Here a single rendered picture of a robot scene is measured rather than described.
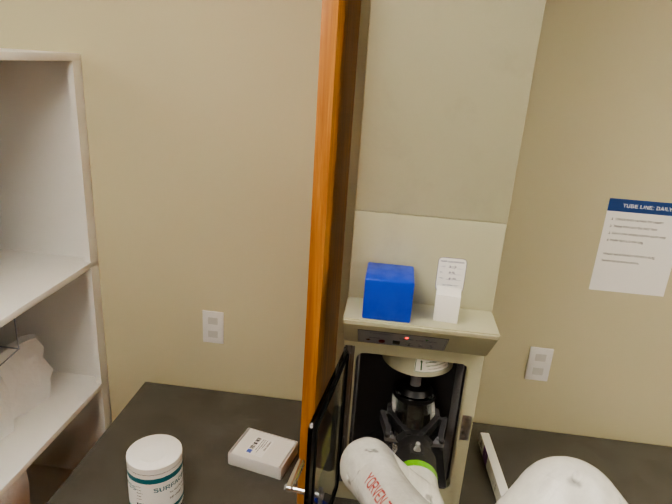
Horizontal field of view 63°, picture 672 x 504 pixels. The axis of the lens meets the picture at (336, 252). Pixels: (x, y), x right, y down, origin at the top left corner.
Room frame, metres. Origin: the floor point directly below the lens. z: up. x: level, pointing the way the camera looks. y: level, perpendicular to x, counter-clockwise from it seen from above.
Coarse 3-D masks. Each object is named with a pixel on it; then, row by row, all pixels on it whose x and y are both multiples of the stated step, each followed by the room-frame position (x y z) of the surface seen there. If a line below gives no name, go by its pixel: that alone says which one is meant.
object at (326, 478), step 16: (336, 368) 1.03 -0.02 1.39; (320, 400) 0.91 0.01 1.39; (336, 400) 1.03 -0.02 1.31; (336, 416) 1.04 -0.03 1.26; (320, 432) 0.89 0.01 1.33; (336, 432) 1.05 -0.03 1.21; (320, 448) 0.90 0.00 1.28; (336, 448) 1.07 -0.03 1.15; (320, 464) 0.91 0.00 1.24; (336, 464) 1.08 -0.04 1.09; (320, 480) 0.92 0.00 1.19; (304, 496) 0.83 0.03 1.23
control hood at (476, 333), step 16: (352, 304) 1.10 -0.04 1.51; (416, 304) 1.12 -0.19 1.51; (352, 320) 1.02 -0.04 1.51; (368, 320) 1.02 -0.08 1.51; (384, 320) 1.03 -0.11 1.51; (416, 320) 1.04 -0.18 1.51; (432, 320) 1.04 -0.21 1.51; (464, 320) 1.05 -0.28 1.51; (480, 320) 1.06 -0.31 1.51; (352, 336) 1.09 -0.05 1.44; (432, 336) 1.03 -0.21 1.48; (448, 336) 1.02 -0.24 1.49; (464, 336) 1.01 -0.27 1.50; (480, 336) 1.00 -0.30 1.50; (496, 336) 1.00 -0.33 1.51; (464, 352) 1.08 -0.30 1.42; (480, 352) 1.07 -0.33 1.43
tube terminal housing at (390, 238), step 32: (384, 224) 1.13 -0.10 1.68; (416, 224) 1.13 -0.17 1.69; (448, 224) 1.12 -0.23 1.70; (480, 224) 1.12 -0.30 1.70; (352, 256) 1.14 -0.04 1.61; (384, 256) 1.13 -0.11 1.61; (416, 256) 1.13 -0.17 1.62; (448, 256) 1.12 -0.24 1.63; (480, 256) 1.11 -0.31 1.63; (352, 288) 1.14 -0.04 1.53; (416, 288) 1.13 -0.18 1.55; (480, 288) 1.11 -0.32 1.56; (384, 352) 1.13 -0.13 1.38; (416, 352) 1.12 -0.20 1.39; (448, 352) 1.12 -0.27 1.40; (352, 384) 1.14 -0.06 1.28; (448, 480) 1.14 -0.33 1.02
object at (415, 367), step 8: (384, 360) 1.20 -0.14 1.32; (392, 360) 1.18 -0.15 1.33; (400, 360) 1.16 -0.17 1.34; (408, 360) 1.16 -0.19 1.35; (416, 360) 1.15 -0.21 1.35; (424, 360) 1.15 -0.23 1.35; (400, 368) 1.15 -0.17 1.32; (408, 368) 1.15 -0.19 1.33; (416, 368) 1.14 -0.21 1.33; (424, 368) 1.14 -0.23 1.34; (432, 368) 1.15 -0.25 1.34; (440, 368) 1.15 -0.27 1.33; (448, 368) 1.17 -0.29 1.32; (424, 376) 1.14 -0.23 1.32; (432, 376) 1.14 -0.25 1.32
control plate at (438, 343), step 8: (360, 336) 1.08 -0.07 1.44; (368, 336) 1.07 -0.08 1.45; (376, 336) 1.07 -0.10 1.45; (384, 336) 1.06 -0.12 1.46; (392, 336) 1.05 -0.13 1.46; (400, 336) 1.05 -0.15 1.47; (408, 336) 1.04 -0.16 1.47; (416, 336) 1.04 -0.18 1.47; (424, 336) 1.03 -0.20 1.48; (392, 344) 1.09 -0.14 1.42; (400, 344) 1.09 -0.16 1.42; (416, 344) 1.07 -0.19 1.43; (424, 344) 1.07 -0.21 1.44; (432, 344) 1.06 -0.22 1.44; (440, 344) 1.06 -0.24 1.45
